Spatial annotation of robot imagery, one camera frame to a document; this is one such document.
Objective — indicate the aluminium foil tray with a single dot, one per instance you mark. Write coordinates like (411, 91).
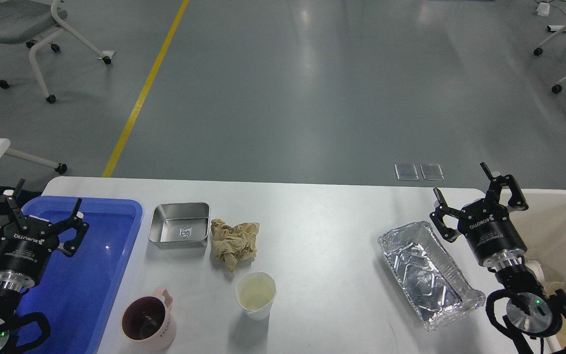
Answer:
(432, 282)

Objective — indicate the grey office chair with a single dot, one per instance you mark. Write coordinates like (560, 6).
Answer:
(29, 21)

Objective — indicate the crumpled brown paper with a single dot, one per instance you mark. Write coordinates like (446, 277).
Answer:
(232, 244)

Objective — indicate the right floor socket plate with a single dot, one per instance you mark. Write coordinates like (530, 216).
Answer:
(432, 172)

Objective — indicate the blue plastic tray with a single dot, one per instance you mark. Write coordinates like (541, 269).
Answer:
(76, 294)

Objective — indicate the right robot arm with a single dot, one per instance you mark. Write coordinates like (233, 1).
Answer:
(521, 308)

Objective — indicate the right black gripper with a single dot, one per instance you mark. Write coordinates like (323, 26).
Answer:
(492, 233)

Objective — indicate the floor socket plate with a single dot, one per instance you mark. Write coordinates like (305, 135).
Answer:
(406, 172)
(432, 172)

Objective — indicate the stainless steel rectangular dish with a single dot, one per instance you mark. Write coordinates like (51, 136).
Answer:
(180, 225)

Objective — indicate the left floor socket plate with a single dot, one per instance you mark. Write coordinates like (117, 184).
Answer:
(406, 172)

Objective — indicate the white paper cup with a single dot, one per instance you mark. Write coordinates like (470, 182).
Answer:
(255, 293)

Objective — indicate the beige plastic bin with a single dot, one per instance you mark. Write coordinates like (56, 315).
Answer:
(543, 229)

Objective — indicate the pink HOME mug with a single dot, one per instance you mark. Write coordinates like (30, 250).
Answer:
(148, 321)

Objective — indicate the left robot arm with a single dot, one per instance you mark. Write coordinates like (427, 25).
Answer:
(19, 334)

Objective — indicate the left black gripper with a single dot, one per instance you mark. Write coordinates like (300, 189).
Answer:
(26, 245)

